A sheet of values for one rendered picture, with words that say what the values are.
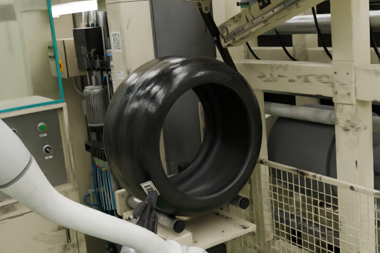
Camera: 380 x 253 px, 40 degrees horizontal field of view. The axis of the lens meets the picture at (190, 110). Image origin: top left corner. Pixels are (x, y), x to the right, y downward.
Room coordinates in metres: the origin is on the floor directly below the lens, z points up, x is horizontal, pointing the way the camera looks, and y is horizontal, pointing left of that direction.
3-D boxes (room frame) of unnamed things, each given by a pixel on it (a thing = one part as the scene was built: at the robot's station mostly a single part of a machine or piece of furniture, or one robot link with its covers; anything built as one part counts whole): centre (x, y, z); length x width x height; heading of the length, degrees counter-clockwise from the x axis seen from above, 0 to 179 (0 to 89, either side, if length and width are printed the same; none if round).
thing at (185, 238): (1.77, 0.17, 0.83); 0.36 x 0.09 x 0.06; 33
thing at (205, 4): (2.10, -0.09, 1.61); 0.06 x 0.06 x 0.05; 33
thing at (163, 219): (1.76, 0.16, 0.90); 0.35 x 0.05 x 0.05; 33
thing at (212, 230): (1.84, 0.05, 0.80); 0.37 x 0.36 x 0.02; 123
